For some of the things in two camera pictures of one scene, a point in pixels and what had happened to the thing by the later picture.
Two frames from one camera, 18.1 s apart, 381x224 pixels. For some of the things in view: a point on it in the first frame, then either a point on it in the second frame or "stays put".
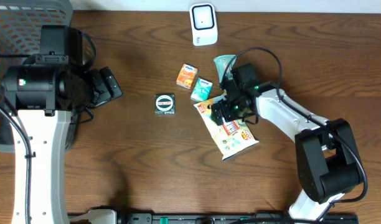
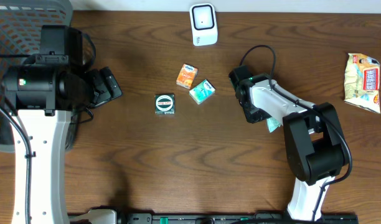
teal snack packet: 221,61 to 272,124
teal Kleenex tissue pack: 202,91 stays put
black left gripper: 104,95 stays put
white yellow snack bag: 231,137 to 362,81
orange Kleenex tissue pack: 187,76 stays put
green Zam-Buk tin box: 164,104 stays put
